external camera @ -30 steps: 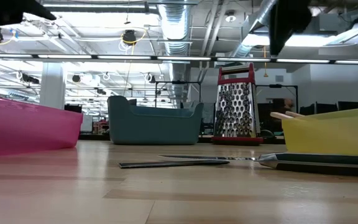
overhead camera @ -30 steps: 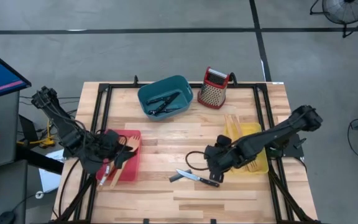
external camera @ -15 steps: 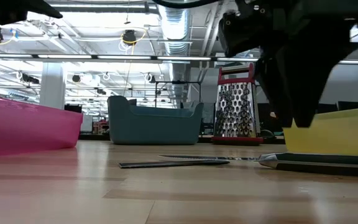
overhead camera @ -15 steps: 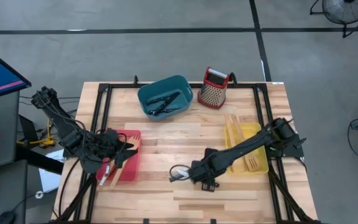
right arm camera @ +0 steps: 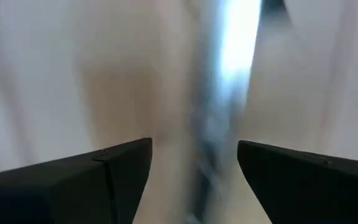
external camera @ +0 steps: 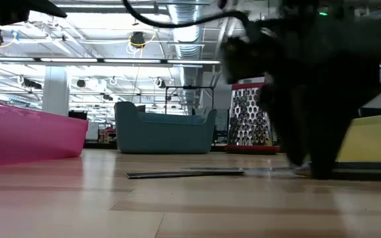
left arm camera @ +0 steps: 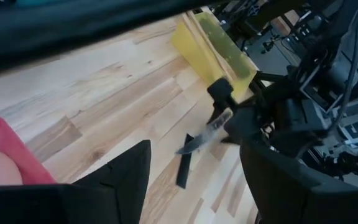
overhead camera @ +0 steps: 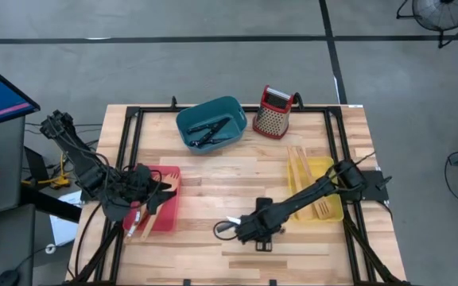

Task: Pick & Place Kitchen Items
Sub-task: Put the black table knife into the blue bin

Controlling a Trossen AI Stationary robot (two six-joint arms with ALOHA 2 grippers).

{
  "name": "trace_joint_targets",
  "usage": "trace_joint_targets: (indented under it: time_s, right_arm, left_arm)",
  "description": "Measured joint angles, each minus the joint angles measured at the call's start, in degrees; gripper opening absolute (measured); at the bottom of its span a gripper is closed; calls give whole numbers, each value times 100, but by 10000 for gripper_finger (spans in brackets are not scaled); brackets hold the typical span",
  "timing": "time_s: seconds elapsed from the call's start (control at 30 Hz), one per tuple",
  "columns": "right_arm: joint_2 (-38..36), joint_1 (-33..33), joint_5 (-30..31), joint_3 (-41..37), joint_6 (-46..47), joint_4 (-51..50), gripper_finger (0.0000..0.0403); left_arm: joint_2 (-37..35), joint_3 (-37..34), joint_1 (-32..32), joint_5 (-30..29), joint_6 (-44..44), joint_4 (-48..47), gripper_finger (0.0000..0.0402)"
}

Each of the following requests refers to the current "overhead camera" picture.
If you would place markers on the teal plastic bin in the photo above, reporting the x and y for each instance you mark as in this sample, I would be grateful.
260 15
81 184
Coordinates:
205 113

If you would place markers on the white paper sheet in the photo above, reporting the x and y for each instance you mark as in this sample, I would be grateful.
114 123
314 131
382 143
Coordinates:
64 230

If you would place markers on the red trimmed metal box grater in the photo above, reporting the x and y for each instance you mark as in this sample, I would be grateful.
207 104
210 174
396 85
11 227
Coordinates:
270 121

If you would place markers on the black frame hook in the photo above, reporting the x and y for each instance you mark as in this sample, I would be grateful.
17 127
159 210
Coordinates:
173 102
298 99

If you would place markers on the black computer mouse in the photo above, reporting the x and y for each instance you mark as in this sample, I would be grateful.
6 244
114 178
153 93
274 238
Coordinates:
6 278

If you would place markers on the white table edge sticker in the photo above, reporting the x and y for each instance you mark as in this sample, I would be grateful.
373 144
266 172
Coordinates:
355 106

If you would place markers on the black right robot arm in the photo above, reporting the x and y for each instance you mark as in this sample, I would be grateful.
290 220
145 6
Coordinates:
312 192

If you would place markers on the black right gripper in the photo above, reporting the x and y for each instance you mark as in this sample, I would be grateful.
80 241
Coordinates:
265 226

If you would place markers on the black floor fan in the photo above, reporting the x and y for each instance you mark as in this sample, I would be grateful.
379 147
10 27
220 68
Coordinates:
443 14

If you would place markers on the slotted wooden spatula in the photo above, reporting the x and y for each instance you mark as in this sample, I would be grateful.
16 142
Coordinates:
306 165

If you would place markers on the red translucent plastic tray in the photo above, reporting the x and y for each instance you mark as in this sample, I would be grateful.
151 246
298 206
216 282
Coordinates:
169 218

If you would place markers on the black desk support beam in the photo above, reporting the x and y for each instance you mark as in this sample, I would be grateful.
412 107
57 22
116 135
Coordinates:
50 204

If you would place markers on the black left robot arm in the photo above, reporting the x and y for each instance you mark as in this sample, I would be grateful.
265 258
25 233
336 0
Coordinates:
82 159

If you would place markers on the black aluminium table frame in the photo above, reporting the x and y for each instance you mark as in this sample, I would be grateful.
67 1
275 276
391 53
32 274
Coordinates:
153 108

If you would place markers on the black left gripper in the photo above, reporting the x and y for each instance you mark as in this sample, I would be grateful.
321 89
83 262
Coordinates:
137 186

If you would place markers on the wooden fork spatula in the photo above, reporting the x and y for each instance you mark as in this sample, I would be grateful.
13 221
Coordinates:
171 180

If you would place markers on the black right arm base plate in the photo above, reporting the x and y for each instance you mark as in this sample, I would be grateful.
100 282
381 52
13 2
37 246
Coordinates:
372 192

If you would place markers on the yellow translucent plastic tray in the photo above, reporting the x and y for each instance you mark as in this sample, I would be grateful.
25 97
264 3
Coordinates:
318 168

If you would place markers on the grey desk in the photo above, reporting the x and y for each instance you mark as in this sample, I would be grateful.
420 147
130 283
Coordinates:
6 159

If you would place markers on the solid wooden spatula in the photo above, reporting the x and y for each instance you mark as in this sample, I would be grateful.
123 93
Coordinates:
294 171

